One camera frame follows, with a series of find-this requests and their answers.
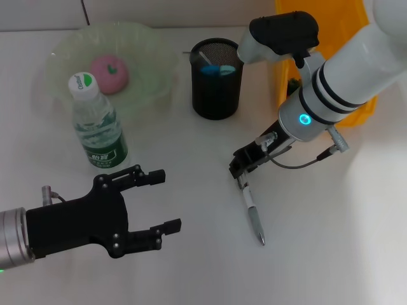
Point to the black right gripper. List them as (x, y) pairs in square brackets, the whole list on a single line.
[(267, 143)]

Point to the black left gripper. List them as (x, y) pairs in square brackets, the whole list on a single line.
[(79, 222)]

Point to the grey white ballpoint pen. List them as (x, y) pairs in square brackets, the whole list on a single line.
[(251, 209)]

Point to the clear green-label water bottle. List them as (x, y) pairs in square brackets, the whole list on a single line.
[(101, 133)]

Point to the green plastic wrapper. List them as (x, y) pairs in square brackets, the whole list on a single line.
[(293, 85)]

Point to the blue scissors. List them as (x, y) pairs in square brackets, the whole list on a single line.
[(219, 70)]

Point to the transparent plastic ruler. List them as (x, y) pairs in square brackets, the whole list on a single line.
[(203, 57)]

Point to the pink toy peach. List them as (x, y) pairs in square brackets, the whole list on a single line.
[(109, 74)]

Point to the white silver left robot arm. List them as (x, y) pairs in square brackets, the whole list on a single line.
[(12, 238)]

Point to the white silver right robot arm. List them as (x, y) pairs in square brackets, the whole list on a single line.
[(343, 82)]

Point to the black mesh pen holder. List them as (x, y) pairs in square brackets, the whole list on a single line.
[(216, 95)]

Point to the green glass fruit plate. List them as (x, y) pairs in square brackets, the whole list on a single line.
[(149, 79)]

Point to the yellow plastic bin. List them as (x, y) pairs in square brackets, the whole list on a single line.
[(362, 114)]

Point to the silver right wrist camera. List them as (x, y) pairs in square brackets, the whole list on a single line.
[(280, 35)]

